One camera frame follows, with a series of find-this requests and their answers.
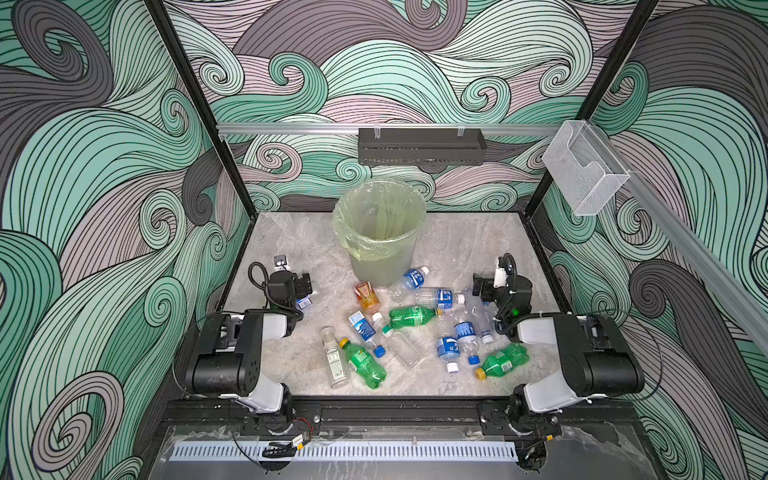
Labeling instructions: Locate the green soda bottle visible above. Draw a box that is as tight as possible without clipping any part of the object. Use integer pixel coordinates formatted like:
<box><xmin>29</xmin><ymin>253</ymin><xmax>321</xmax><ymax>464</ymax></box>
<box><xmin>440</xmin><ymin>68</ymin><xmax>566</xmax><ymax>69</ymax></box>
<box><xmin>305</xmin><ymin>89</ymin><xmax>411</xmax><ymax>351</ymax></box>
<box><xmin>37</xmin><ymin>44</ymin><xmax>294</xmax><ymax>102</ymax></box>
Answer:
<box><xmin>382</xmin><ymin>305</ymin><xmax>443</xmax><ymax>335</ymax></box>
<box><xmin>474</xmin><ymin>343</ymin><xmax>530</xmax><ymax>380</ymax></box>
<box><xmin>339</xmin><ymin>338</ymin><xmax>387</xmax><ymax>390</ymax></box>

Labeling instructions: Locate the blue label bottle front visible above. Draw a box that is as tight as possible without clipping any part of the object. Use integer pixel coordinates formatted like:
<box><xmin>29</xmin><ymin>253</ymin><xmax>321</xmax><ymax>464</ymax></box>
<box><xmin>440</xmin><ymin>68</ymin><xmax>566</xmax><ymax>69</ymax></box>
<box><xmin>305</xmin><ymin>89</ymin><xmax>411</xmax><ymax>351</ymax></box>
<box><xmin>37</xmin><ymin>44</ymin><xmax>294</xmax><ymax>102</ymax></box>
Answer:
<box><xmin>436</xmin><ymin>335</ymin><xmax>461</xmax><ymax>374</ymax></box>

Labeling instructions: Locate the blue label bottle white cap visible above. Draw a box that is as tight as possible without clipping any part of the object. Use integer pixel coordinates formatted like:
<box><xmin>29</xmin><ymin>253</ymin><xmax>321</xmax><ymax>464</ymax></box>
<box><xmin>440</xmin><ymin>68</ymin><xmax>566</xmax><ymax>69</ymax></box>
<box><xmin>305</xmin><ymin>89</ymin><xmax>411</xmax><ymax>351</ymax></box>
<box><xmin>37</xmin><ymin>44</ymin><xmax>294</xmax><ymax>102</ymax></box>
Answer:
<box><xmin>414</xmin><ymin>287</ymin><xmax>466</xmax><ymax>310</ymax></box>

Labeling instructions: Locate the clear bottle white label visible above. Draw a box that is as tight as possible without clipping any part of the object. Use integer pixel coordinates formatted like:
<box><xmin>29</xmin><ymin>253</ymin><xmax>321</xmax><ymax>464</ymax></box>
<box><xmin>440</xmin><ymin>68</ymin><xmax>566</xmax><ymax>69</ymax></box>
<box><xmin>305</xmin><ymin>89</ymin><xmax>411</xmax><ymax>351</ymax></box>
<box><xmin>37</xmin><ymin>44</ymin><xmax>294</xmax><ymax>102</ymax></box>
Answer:
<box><xmin>320</xmin><ymin>326</ymin><xmax>350</xmax><ymax>389</ymax></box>

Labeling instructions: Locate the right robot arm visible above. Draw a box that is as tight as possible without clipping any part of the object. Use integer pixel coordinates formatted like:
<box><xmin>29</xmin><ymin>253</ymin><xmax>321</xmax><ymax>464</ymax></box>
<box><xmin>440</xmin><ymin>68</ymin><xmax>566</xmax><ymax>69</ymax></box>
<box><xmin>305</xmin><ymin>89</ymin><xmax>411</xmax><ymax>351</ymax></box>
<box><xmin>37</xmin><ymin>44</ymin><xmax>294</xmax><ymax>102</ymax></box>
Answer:
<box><xmin>471</xmin><ymin>272</ymin><xmax>645</xmax><ymax>419</ymax></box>

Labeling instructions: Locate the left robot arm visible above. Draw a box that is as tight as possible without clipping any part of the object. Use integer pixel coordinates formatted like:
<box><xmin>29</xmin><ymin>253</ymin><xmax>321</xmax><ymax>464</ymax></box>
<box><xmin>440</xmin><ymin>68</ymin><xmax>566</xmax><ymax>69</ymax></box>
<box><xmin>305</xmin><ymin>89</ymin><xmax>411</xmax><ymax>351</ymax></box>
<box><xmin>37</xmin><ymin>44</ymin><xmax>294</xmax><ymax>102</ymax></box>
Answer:
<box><xmin>185</xmin><ymin>262</ymin><xmax>314</xmax><ymax>415</ymax></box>

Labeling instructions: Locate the blue label bottle near bin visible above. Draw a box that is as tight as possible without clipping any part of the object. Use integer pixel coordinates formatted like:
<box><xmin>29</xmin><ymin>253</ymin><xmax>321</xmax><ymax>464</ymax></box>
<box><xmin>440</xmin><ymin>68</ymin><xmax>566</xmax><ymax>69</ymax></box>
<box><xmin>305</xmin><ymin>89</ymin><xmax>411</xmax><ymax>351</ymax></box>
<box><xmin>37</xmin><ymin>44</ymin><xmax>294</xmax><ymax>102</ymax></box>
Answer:
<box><xmin>389</xmin><ymin>266</ymin><xmax>430</xmax><ymax>299</ymax></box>

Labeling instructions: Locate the grey bin with green liner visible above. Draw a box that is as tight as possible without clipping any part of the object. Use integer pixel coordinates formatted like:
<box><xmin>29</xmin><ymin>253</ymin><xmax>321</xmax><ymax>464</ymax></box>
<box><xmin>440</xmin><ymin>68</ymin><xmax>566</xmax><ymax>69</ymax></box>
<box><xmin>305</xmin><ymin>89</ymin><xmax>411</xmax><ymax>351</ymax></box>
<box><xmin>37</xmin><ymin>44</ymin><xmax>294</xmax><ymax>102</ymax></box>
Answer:
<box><xmin>332</xmin><ymin>179</ymin><xmax>426</xmax><ymax>287</ymax></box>

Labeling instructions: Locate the orange juice bottle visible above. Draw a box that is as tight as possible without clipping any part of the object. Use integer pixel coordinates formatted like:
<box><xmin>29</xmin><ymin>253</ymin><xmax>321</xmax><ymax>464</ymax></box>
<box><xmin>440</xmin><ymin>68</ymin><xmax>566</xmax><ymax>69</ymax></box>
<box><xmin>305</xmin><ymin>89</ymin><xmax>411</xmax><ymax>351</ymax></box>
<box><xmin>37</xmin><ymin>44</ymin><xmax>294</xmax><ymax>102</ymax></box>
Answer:
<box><xmin>354</xmin><ymin>281</ymin><xmax>381</xmax><ymax>315</ymax></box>

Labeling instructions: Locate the clear empty bottle white cap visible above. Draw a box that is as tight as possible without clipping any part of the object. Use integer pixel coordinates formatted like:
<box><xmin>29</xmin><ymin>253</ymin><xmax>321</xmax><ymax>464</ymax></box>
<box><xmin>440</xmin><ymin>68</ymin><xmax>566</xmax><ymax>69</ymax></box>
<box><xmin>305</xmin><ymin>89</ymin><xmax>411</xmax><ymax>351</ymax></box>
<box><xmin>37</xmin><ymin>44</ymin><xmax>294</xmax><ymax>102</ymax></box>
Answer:
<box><xmin>371</xmin><ymin>312</ymin><xmax>421</xmax><ymax>367</ymax></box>

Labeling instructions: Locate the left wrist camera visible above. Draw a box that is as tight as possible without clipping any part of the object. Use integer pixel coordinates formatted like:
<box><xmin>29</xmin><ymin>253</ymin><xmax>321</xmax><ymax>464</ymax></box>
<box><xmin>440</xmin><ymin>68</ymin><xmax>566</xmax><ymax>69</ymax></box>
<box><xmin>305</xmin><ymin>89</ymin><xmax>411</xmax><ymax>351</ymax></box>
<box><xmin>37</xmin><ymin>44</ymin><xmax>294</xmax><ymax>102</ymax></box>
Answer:
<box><xmin>273</xmin><ymin>255</ymin><xmax>290</xmax><ymax>271</ymax></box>

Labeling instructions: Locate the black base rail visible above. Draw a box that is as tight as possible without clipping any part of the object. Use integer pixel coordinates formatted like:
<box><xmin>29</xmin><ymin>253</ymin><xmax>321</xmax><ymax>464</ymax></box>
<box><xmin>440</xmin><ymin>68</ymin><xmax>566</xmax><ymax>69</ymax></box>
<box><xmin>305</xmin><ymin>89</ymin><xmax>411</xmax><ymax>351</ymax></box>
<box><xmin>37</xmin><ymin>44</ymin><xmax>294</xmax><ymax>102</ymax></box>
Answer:
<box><xmin>161</xmin><ymin>396</ymin><xmax>638</xmax><ymax>438</ymax></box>

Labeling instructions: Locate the clear plastic wall holder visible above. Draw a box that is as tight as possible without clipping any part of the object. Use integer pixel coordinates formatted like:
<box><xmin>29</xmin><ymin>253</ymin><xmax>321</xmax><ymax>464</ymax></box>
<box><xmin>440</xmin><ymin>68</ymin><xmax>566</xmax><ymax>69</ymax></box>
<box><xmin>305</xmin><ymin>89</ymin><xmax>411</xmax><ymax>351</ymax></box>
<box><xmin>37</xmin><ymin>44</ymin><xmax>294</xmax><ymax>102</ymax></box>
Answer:
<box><xmin>542</xmin><ymin>120</ymin><xmax>630</xmax><ymax>217</ymax></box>

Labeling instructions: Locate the black wall tray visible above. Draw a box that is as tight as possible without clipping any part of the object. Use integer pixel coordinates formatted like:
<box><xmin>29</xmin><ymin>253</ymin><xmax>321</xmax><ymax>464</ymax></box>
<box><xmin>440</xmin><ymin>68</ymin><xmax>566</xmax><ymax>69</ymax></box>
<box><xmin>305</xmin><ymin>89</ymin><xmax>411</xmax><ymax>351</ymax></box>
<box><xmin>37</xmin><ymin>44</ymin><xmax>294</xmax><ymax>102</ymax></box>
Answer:
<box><xmin>357</xmin><ymin>129</ymin><xmax>487</xmax><ymax>167</ymax></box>

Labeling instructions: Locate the aluminium rail back wall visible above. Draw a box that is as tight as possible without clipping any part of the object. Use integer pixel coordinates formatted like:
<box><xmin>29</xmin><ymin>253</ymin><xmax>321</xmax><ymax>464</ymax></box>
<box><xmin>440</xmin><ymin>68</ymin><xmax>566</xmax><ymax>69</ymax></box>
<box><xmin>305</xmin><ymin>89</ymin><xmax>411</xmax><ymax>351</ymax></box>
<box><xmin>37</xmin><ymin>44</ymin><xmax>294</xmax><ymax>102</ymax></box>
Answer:
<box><xmin>216</xmin><ymin>122</ymin><xmax>561</xmax><ymax>137</ymax></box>

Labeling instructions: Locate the aluminium rail wall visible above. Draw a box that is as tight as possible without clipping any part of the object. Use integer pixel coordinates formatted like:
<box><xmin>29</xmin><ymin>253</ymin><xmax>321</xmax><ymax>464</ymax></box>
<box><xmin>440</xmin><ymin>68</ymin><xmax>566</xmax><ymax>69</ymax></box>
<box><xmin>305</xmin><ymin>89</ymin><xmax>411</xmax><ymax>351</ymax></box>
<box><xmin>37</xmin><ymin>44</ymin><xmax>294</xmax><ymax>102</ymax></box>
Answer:
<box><xmin>216</xmin><ymin>122</ymin><xmax>561</xmax><ymax>137</ymax></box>
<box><xmin>590</xmin><ymin>125</ymin><xmax>767</xmax><ymax>352</ymax></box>

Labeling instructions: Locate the white slotted cable duct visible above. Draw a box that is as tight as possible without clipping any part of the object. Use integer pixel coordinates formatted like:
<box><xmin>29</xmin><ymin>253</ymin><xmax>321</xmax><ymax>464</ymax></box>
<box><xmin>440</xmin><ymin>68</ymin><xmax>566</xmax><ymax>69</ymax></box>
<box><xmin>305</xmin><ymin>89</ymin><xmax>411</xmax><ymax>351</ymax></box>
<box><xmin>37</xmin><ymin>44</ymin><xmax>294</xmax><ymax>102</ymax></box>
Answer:
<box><xmin>169</xmin><ymin>440</ymin><xmax>518</xmax><ymax>462</ymax></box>

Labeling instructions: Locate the aluminium rail right wall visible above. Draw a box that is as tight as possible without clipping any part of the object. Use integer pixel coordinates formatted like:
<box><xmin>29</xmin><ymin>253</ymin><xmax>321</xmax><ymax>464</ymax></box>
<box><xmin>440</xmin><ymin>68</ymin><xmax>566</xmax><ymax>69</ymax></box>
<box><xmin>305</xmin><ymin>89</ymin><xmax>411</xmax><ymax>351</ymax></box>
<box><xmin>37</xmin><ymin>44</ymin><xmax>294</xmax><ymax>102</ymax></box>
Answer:
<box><xmin>590</xmin><ymin>125</ymin><xmax>767</xmax><ymax>352</ymax></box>

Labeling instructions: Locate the black frame post left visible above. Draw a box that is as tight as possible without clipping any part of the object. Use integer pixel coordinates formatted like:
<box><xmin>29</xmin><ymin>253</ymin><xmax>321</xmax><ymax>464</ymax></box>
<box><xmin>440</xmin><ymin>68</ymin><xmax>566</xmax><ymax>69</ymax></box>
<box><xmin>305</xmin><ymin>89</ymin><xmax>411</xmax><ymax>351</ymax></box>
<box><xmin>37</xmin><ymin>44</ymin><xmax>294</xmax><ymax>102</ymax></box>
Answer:
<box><xmin>145</xmin><ymin>0</ymin><xmax>258</xmax><ymax>224</ymax></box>

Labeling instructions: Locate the black frame post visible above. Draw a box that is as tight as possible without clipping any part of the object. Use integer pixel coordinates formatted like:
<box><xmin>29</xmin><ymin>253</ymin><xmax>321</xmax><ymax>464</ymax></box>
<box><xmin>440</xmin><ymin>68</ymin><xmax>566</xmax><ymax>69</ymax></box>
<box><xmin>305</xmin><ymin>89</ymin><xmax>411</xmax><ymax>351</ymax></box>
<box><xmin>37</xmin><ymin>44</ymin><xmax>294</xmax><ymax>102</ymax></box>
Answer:
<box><xmin>145</xmin><ymin>0</ymin><xmax>258</xmax><ymax>224</ymax></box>
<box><xmin>523</xmin><ymin>0</ymin><xmax>659</xmax><ymax>223</ymax></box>

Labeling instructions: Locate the black frame post right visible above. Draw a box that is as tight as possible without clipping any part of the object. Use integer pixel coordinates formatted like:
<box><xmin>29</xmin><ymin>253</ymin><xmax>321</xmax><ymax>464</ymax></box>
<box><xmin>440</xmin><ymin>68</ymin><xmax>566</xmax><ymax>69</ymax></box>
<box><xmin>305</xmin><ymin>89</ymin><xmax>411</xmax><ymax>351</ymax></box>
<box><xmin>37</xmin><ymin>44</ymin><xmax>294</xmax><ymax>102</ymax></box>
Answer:
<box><xmin>523</xmin><ymin>0</ymin><xmax>659</xmax><ymax>223</ymax></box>

